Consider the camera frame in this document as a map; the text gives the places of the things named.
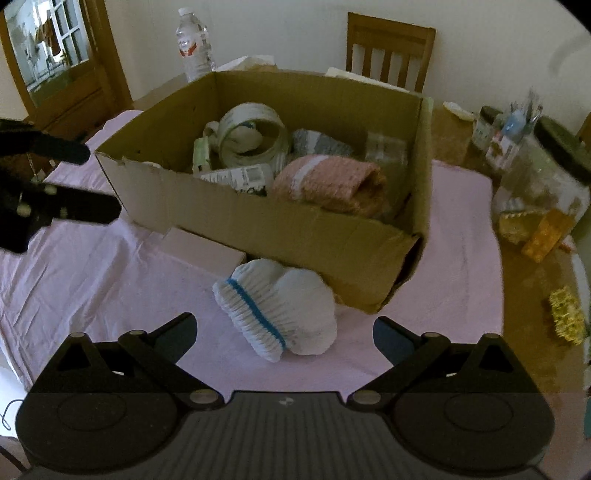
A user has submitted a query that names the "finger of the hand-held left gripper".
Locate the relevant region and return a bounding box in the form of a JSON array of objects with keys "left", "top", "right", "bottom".
[
  {"left": 18, "top": 184, "right": 123, "bottom": 230},
  {"left": 0, "top": 117, "right": 92, "bottom": 165}
]

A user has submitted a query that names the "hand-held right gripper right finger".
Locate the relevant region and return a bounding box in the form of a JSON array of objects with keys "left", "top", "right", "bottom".
[{"left": 346, "top": 316, "right": 532, "bottom": 411}]

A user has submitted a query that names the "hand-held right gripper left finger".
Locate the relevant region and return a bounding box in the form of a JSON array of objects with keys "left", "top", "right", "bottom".
[{"left": 48, "top": 312, "right": 227, "bottom": 409}]

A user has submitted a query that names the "white sock blue stripe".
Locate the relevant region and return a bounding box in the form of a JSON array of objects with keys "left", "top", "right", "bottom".
[{"left": 212, "top": 258, "right": 336, "bottom": 363}]

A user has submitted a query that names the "brown cardboard box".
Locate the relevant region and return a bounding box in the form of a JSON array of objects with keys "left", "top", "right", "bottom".
[{"left": 95, "top": 69, "right": 435, "bottom": 315}]

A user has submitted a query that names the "dark green white box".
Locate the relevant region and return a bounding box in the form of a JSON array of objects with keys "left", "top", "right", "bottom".
[{"left": 194, "top": 164, "right": 276, "bottom": 198}]

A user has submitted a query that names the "pink knitted sock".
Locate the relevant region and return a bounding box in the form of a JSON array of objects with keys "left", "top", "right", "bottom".
[{"left": 270, "top": 154, "right": 389, "bottom": 217}]

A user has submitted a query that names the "large clear tape roll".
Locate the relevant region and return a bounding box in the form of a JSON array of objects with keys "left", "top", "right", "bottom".
[{"left": 217, "top": 104, "right": 293, "bottom": 178}]

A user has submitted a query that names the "brown wooden desktop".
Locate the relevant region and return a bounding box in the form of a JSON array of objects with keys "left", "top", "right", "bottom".
[{"left": 41, "top": 69, "right": 591, "bottom": 393}]

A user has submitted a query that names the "pink table cloth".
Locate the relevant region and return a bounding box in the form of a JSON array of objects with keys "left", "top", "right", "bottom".
[{"left": 0, "top": 108, "right": 504, "bottom": 398}]

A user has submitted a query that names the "wooden glass door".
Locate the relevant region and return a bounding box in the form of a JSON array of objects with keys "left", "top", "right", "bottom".
[{"left": 0, "top": 0, "right": 134, "bottom": 134}]

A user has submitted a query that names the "yellow foil packet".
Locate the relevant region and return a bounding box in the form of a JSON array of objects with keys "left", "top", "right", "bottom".
[{"left": 498, "top": 210, "right": 543, "bottom": 245}]

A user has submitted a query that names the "clear plastic water bottle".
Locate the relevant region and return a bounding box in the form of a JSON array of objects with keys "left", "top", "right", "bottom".
[{"left": 174, "top": 7, "right": 217, "bottom": 84}]

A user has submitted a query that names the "gold ornament coaster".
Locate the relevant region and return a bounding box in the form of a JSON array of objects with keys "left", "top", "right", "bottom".
[{"left": 549, "top": 285, "right": 587, "bottom": 346}]

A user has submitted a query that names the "orange pill blister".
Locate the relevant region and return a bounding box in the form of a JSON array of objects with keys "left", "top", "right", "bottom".
[{"left": 522, "top": 210, "right": 578, "bottom": 264}]

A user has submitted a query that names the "large jar black lid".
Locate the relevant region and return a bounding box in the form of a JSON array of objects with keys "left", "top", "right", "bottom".
[{"left": 492, "top": 115, "right": 591, "bottom": 232}]

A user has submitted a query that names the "small brown printed packet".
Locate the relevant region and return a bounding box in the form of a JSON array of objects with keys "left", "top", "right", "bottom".
[{"left": 487, "top": 134, "right": 519, "bottom": 168}]

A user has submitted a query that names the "small jar black lid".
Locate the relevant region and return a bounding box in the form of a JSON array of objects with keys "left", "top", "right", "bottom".
[{"left": 472, "top": 106, "right": 502, "bottom": 153}]

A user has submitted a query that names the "small white packet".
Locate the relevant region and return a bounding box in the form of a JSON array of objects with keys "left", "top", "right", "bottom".
[{"left": 443, "top": 102, "right": 476, "bottom": 122}]

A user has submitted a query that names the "small bottle blue label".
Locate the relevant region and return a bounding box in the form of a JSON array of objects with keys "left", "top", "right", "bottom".
[{"left": 502, "top": 108, "right": 530, "bottom": 140}]

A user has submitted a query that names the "wooden slat-back chair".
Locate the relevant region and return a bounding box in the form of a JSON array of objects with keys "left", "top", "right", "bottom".
[{"left": 346, "top": 12, "right": 437, "bottom": 93}]

